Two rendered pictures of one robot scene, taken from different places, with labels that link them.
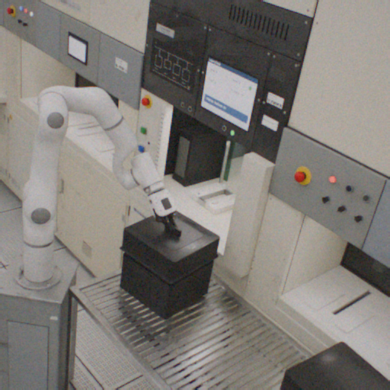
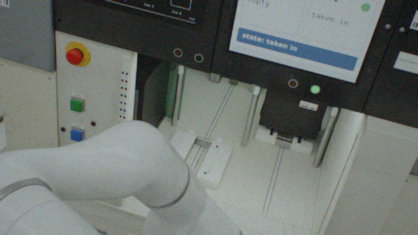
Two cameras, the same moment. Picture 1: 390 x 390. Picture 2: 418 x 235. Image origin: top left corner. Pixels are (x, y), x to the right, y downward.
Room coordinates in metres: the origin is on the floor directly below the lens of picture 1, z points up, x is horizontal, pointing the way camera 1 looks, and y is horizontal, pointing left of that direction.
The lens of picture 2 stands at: (1.41, 0.63, 1.98)
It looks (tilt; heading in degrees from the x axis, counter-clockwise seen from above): 35 degrees down; 326
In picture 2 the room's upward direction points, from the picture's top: 10 degrees clockwise
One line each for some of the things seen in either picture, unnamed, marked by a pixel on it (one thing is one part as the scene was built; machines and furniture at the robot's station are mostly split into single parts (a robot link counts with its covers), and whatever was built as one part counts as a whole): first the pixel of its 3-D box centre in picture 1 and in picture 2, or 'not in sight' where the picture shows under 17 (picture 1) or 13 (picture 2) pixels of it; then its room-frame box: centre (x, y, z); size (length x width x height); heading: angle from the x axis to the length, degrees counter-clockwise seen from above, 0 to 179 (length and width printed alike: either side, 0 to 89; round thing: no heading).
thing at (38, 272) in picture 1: (38, 257); not in sight; (1.81, 0.61, 0.85); 0.19 x 0.19 x 0.18
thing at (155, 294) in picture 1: (166, 273); not in sight; (1.86, 0.08, 0.85); 0.28 x 0.28 x 0.17; 54
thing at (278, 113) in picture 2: not in sight; (298, 91); (2.55, -0.51, 1.06); 0.24 x 0.20 x 0.32; 46
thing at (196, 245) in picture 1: (171, 239); not in sight; (1.86, 0.08, 1.02); 0.29 x 0.29 x 0.13; 54
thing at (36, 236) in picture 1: (38, 210); not in sight; (1.84, 0.62, 1.07); 0.19 x 0.12 x 0.24; 22
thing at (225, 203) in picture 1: (215, 196); (196, 156); (2.51, -0.09, 0.89); 0.22 x 0.21 x 0.04; 136
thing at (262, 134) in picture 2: not in sight; (287, 127); (2.55, -0.51, 0.89); 0.22 x 0.21 x 0.04; 136
